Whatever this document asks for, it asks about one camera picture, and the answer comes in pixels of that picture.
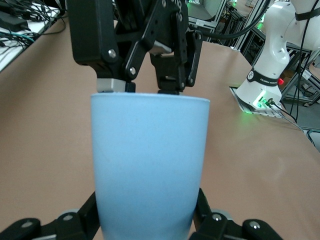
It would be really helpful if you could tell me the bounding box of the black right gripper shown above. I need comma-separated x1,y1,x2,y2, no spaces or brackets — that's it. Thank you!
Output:
66,0,203,95

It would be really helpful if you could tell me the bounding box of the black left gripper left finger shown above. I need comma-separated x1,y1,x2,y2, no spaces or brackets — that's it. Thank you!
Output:
0,191,103,240

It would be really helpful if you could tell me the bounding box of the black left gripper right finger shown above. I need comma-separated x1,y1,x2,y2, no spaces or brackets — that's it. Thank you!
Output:
189,188,285,240

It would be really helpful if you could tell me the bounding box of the light blue plastic cup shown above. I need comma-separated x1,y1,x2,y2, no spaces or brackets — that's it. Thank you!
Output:
90,91,210,240

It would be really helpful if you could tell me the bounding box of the black power adapter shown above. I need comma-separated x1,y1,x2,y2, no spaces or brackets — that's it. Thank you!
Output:
0,12,29,32

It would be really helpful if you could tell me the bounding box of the aluminium profile frame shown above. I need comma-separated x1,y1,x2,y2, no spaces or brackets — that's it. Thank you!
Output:
186,0,267,52

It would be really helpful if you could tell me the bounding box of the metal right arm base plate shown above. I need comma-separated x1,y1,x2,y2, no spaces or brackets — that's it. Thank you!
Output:
229,86,310,132

